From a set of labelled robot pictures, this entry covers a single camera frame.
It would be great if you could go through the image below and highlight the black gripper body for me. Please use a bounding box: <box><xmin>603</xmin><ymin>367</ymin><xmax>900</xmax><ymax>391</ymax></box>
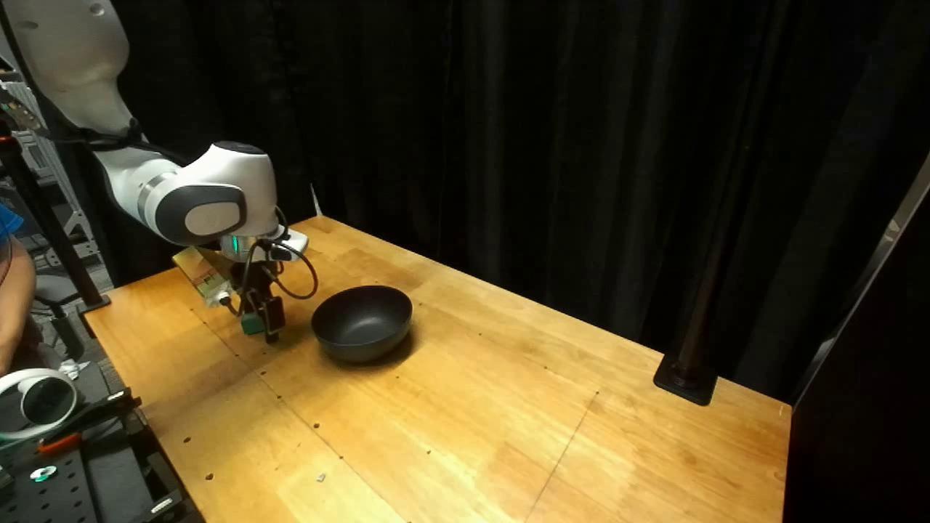
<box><xmin>217</xmin><ymin>230</ymin><xmax>294</xmax><ymax>307</ymax></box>

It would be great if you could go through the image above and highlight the white slanted pole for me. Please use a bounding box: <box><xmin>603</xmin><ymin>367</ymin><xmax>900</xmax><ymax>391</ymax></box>
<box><xmin>794</xmin><ymin>153</ymin><xmax>930</xmax><ymax>384</ymax></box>

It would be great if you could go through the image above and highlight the black curtain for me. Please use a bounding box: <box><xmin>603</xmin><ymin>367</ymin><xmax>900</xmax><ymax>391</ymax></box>
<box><xmin>95</xmin><ymin>0</ymin><xmax>930</xmax><ymax>404</ymax></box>

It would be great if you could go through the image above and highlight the black post with foot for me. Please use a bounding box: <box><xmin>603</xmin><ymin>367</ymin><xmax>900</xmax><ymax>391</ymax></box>
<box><xmin>652</xmin><ymin>141</ymin><xmax>767</xmax><ymax>406</ymax></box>

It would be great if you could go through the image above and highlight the blue shirt sleeve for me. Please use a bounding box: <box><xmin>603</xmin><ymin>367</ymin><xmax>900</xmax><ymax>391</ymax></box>
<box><xmin>0</xmin><ymin>200</ymin><xmax>29</xmax><ymax>243</ymax></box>

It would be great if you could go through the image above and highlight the orange handled tool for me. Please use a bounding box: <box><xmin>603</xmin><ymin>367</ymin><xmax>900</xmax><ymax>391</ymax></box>
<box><xmin>36</xmin><ymin>423</ymin><xmax>127</xmax><ymax>461</ymax></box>

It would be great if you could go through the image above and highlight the white tape roll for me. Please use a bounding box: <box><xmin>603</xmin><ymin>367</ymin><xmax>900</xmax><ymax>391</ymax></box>
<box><xmin>0</xmin><ymin>362</ymin><xmax>82</xmax><ymax>445</ymax></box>

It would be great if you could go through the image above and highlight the black side panel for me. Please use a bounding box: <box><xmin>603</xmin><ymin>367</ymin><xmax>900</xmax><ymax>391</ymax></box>
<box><xmin>783</xmin><ymin>163</ymin><xmax>930</xmax><ymax>523</ymax></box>

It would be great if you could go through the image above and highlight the shiny wrist mount plate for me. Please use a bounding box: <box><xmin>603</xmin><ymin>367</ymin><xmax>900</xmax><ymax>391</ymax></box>
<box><xmin>172</xmin><ymin>240</ymin><xmax>241</xmax><ymax>307</ymax></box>

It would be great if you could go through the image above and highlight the black metal rack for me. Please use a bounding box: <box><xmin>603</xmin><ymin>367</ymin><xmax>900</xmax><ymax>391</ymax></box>
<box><xmin>0</xmin><ymin>56</ymin><xmax>110</xmax><ymax>313</ymax></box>

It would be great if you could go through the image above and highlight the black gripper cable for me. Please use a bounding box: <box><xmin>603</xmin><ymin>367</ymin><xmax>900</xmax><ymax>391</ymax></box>
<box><xmin>271</xmin><ymin>243</ymin><xmax>324</xmax><ymax>303</ymax></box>

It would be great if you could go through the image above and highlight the black perforated platform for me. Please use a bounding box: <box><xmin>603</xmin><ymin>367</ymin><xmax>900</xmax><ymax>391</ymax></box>
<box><xmin>0</xmin><ymin>288</ymin><xmax>206</xmax><ymax>523</ymax></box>

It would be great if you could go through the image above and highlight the black bowl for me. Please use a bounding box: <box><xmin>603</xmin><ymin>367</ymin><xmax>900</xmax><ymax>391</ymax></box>
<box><xmin>308</xmin><ymin>282</ymin><xmax>415</xmax><ymax>370</ymax></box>

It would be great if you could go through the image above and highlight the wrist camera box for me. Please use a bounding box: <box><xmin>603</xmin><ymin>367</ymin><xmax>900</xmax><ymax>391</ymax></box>
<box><xmin>274</xmin><ymin>227</ymin><xmax>313</xmax><ymax>256</ymax></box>

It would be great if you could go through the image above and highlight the person forearm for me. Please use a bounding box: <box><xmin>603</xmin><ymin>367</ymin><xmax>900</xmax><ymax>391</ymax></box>
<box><xmin>0</xmin><ymin>237</ymin><xmax>42</xmax><ymax>377</ymax></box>

